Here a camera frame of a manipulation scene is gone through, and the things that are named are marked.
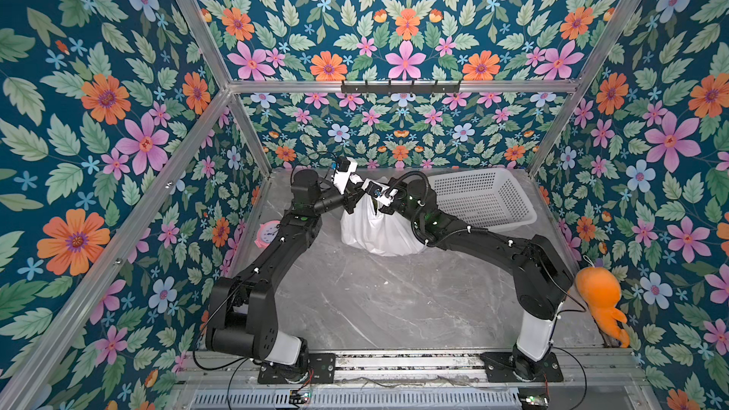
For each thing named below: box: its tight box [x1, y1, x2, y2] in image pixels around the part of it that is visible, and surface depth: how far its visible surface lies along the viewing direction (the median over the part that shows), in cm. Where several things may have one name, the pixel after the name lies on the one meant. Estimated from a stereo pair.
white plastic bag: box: [339, 193, 429, 258], surface depth 88 cm
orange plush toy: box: [575, 265, 631, 349], surface depth 82 cm
